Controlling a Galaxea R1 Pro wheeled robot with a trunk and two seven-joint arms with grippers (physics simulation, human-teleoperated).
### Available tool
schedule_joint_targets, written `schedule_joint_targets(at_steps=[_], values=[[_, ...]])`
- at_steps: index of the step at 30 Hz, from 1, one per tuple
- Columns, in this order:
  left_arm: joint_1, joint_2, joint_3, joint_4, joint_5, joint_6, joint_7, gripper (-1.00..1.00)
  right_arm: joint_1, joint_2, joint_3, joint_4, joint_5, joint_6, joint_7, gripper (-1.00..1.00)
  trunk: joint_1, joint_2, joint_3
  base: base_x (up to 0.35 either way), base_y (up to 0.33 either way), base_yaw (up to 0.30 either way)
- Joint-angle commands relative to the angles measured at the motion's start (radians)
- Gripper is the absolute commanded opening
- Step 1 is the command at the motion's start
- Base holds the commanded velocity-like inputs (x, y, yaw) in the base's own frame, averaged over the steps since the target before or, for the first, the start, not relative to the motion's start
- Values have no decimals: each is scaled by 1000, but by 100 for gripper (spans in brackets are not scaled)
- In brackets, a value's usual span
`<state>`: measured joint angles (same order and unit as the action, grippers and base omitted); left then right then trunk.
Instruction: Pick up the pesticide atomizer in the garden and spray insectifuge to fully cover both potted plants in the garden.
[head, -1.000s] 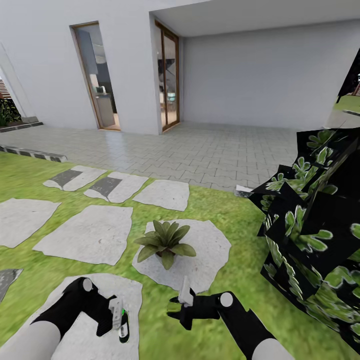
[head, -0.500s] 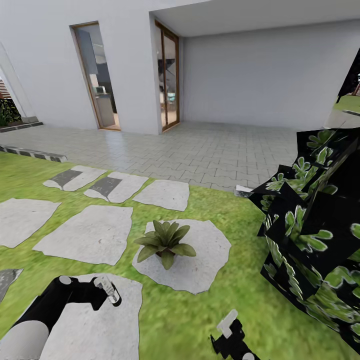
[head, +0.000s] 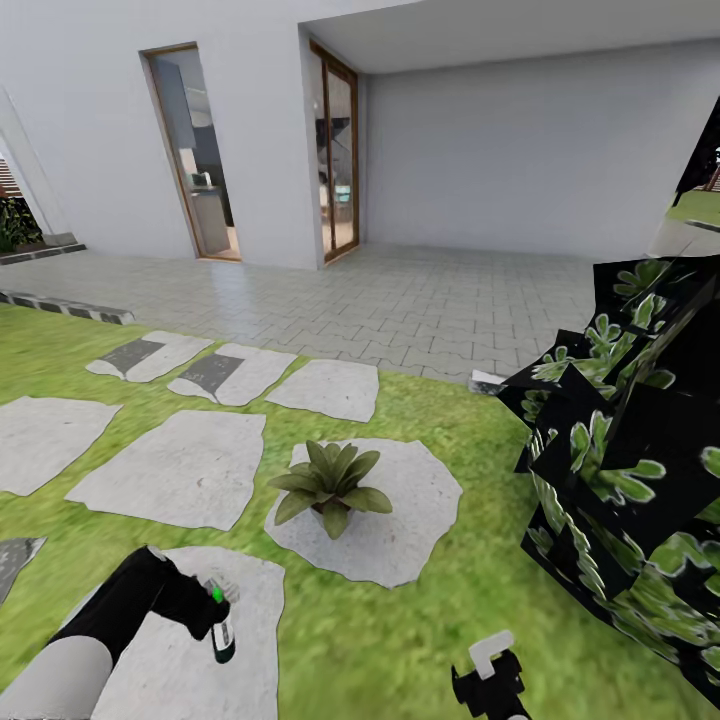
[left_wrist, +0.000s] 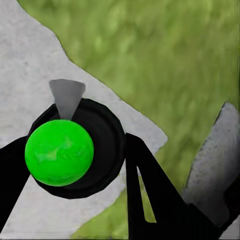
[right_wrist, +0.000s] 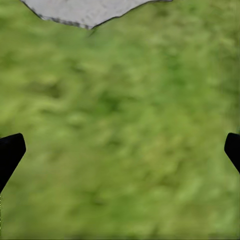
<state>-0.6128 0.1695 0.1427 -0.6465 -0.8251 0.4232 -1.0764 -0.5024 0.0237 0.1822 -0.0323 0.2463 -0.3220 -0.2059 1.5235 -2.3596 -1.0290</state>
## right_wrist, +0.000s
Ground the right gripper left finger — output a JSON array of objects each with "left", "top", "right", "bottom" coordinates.
[{"left": 0, "top": 133, "right": 26, "bottom": 192}]

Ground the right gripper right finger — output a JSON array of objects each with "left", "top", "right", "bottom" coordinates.
[{"left": 224, "top": 133, "right": 240, "bottom": 172}]

